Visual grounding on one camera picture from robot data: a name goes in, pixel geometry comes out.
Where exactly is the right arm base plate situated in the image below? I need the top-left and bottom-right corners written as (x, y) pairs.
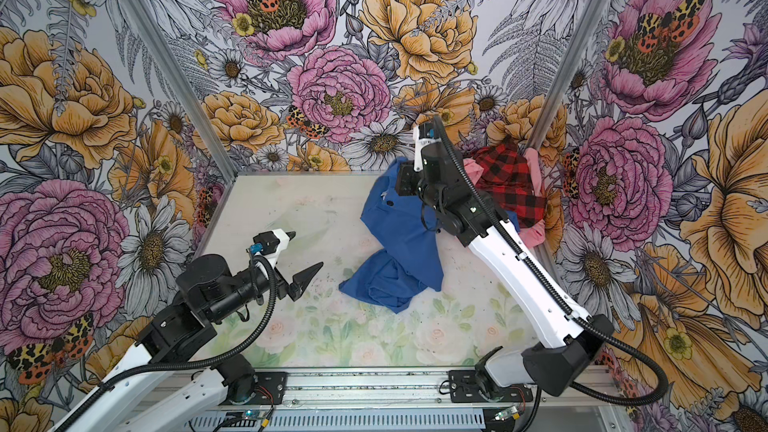
top-left (439, 369), bottom-right (534, 404)

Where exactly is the pink jacket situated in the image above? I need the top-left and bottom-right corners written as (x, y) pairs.
top-left (463, 143), bottom-right (547, 248)

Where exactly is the aluminium corner post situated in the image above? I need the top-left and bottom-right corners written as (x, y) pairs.
top-left (119, 0), bottom-right (238, 185)
top-left (526, 0), bottom-right (611, 149)

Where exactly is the right aluminium corner post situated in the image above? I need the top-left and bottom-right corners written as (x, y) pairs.
top-left (526, 0), bottom-right (611, 149)

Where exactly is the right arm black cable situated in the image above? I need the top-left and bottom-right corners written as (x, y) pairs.
top-left (431, 115), bottom-right (670, 432)

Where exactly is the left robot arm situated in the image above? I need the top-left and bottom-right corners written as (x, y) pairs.
top-left (53, 229), bottom-right (323, 431)

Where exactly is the aluminium front rail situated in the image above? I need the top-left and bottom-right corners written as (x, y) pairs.
top-left (107, 365), bottom-right (619, 412)

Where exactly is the left aluminium corner post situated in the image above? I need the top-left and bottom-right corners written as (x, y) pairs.
top-left (119, 0), bottom-right (238, 185)

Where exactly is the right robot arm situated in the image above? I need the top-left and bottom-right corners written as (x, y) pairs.
top-left (396, 139), bottom-right (610, 397)

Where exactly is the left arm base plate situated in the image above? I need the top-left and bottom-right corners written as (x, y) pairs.
top-left (222, 371), bottom-right (288, 406)

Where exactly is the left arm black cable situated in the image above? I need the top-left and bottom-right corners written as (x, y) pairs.
top-left (50, 254), bottom-right (280, 432)

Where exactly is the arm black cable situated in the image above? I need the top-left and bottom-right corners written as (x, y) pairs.
top-left (431, 115), bottom-right (670, 432)
top-left (50, 254), bottom-right (280, 432)

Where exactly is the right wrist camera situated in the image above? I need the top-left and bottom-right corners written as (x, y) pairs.
top-left (412, 122), bottom-right (440, 173)

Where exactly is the blue polo shirt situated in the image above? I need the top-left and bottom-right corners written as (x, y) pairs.
top-left (338, 157), bottom-right (522, 314)

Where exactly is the red black plaid cloth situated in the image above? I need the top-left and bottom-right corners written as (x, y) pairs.
top-left (471, 142), bottom-right (546, 228)

